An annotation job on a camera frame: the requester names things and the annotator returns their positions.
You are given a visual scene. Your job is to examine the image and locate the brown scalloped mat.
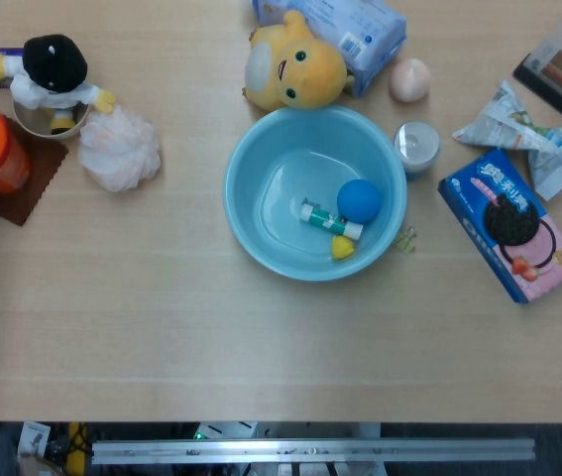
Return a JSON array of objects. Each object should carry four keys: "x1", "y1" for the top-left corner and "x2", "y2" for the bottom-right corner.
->
[{"x1": 0, "y1": 129, "x2": 70, "y2": 228}]

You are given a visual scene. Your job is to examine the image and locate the blue pink Oreo box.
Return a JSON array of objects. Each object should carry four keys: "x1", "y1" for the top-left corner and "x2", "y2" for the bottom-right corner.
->
[{"x1": 437, "y1": 147, "x2": 562, "y2": 304}]

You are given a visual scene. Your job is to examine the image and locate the yellow plush duck toy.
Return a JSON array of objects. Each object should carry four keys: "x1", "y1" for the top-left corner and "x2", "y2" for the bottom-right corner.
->
[{"x1": 241, "y1": 9, "x2": 356, "y2": 111}]

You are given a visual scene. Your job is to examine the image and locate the light blue plastic bowl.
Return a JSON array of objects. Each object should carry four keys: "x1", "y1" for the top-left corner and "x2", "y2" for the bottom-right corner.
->
[{"x1": 223, "y1": 104, "x2": 408, "y2": 283}]

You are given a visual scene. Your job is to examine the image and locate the clear lidded plastic jar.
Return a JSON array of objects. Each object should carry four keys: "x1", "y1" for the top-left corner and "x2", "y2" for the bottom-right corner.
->
[{"x1": 393, "y1": 121, "x2": 442, "y2": 181}]

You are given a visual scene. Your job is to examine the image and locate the green white glue stick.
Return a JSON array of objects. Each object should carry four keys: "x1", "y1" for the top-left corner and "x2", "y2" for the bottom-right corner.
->
[{"x1": 299, "y1": 196, "x2": 365, "y2": 241}]

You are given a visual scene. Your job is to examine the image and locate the aluminium rail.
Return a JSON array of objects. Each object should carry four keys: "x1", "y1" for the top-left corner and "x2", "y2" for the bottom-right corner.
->
[{"x1": 90, "y1": 437, "x2": 537, "y2": 466}]

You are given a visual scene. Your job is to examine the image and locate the brown egg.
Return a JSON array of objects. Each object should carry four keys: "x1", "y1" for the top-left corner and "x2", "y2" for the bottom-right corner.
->
[{"x1": 388, "y1": 57, "x2": 432, "y2": 104}]

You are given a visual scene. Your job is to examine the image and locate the small yellow toy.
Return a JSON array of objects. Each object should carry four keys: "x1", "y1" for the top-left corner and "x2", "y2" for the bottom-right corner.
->
[{"x1": 330, "y1": 235, "x2": 357, "y2": 262}]

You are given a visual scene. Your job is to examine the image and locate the white snack bag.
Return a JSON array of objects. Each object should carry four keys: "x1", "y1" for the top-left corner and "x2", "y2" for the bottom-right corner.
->
[{"x1": 452, "y1": 79, "x2": 562, "y2": 202}]

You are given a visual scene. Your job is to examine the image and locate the gold binder clip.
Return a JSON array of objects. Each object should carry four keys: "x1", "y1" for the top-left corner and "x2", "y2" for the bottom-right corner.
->
[{"x1": 393, "y1": 226, "x2": 418, "y2": 255}]

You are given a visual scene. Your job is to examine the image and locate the blue white tissue pack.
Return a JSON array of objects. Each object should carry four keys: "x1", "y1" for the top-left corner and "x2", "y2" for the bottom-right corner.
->
[{"x1": 252, "y1": 0, "x2": 408, "y2": 99}]

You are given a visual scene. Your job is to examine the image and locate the pink white bath pouf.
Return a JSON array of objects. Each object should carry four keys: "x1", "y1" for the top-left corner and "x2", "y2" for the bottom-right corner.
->
[{"x1": 77, "y1": 105, "x2": 162, "y2": 193}]

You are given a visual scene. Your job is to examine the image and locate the black headed plush doll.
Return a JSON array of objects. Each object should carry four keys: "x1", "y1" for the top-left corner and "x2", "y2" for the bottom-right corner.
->
[{"x1": 0, "y1": 33, "x2": 117, "y2": 136}]

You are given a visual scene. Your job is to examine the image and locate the blue ball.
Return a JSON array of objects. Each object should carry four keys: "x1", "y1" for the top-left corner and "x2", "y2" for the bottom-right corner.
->
[{"x1": 336, "y1": 178, "x2": 383, "y2": 224}]

